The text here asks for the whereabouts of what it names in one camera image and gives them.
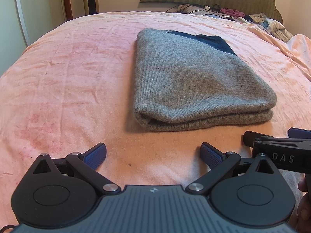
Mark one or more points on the grey striped pillow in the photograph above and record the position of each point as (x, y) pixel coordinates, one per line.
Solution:
(194, 10)

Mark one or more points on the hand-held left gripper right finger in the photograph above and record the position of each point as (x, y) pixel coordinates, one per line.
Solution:
(210, 156)

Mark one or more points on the person's right hand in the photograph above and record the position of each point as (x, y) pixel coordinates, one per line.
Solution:
(305, 189)

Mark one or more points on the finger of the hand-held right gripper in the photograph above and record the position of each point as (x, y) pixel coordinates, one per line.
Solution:
(300, 133)
(249, 138)

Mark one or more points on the magenta cloth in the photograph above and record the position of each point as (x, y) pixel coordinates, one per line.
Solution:
(230, 11)

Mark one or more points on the pink bed sheet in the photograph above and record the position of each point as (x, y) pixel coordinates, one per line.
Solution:
(73, 77)

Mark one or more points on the brown wooden door frame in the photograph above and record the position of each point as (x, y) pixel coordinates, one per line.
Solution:
(66, 0)

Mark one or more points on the pile of light clothes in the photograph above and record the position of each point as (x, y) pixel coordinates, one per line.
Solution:
(269, 25)

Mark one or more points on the grey sweater with navy sleeves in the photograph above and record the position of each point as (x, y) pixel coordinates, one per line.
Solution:
(194, 82)

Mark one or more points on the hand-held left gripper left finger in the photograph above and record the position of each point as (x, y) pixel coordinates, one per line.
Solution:
(96, 155)

